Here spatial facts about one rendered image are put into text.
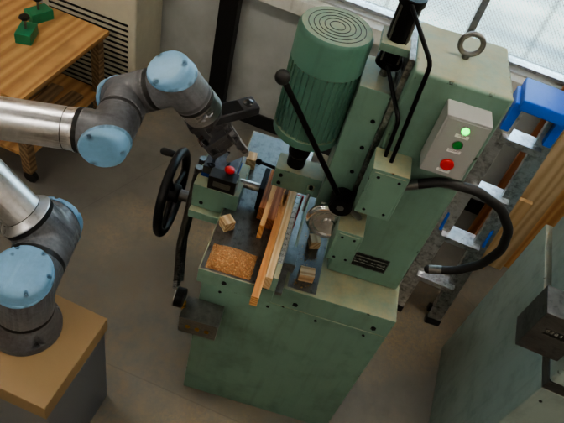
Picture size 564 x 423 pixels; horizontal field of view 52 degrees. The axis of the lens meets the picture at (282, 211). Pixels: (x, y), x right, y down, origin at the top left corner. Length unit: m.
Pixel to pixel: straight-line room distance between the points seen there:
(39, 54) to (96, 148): 1.72
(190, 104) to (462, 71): 0.59
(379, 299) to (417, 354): 0.98
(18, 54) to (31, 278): 1.49
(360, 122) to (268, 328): 0.77
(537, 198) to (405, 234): 1.39
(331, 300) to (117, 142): 0.83
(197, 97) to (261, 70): 1.97
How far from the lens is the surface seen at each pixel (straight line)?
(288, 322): 1.81
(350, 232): 1.48
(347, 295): 1.72
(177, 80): 1.18
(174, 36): 3.32
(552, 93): 2.22
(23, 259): 1.58
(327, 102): 1.37
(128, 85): 1.24
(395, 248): 1.64
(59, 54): 2.85
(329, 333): 1.82
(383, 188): 1.37
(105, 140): 1.13
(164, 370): 2.39
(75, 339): 1.76
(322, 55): 1.30
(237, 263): 1.54
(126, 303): 2.54
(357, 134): 1.43
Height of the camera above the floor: 2.15
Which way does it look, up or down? 47 degrees down
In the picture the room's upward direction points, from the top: 17 degrees clockwise
